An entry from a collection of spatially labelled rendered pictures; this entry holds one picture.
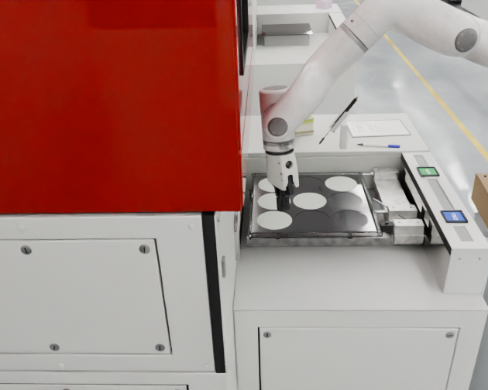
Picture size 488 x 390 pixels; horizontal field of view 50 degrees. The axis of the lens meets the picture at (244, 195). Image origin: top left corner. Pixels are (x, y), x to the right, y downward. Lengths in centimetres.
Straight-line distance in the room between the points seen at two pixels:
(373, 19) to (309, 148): 64
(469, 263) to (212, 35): 88
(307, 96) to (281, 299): 51
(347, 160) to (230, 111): 99
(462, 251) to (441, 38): 50
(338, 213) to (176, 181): 74
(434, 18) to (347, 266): 67
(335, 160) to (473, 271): 62
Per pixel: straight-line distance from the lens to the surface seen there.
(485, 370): 211
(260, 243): 154
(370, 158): 182
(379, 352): 146
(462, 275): 143
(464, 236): 143
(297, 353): 144
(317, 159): 179
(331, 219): 153
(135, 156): 91
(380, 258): 154
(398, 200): 170
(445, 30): 131
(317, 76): 129
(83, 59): 88
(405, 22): 133
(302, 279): 143
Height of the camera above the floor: 171
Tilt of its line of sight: 29 degrees down
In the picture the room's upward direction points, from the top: 2 degrees counter-clockwise
